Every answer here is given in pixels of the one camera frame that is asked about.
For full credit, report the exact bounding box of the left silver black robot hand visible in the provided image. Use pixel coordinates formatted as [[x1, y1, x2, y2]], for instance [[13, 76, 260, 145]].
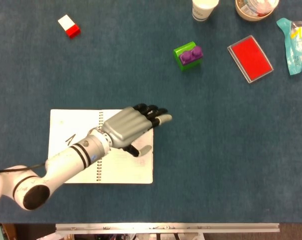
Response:
[[101, 102, 173, 158]]

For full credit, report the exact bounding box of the spiral-bound kraft cover notebook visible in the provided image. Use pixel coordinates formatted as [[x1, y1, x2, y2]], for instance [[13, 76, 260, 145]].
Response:
[[48, 108, 154, 185]]

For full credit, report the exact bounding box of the blue felt table cloth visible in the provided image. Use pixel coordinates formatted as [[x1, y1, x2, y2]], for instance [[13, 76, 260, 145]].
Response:
[[0, 0, 302, 224]]

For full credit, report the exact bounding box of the purple toy building brick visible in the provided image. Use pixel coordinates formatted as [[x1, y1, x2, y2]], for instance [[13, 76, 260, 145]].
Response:
[[178, 45, 204, 67]]

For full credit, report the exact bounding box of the green toy building brick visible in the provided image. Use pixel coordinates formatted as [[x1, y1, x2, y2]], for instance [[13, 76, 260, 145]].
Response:
[[173, 41, 203, 72]]

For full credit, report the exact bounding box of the red and white block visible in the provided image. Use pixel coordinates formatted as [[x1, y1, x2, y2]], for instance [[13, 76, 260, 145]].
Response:
[[57, 14, 81, 40]]

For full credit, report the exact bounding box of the white paper cup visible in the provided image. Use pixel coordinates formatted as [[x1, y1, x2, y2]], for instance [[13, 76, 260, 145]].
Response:
[[192, 0, 220, 22]]

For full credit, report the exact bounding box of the red ink pad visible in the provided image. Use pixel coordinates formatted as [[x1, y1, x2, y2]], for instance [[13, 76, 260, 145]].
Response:
[[227, 35, 274, 84]]

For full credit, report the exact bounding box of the beige round bowl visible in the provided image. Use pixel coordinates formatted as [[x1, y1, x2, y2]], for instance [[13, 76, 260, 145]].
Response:
[[234, 0, 279, 22]]

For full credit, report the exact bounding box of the teal plastic snack bag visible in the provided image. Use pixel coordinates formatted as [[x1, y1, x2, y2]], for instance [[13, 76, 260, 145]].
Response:
[[276, 17, 302, 76]]

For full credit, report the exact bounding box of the aluminium profile rail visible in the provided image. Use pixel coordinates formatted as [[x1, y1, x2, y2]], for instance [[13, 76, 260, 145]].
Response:
[[55, 222, 280, 235]]

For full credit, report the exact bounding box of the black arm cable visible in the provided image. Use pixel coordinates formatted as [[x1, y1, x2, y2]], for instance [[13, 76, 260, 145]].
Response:
[[0, 162, 46, 174]]

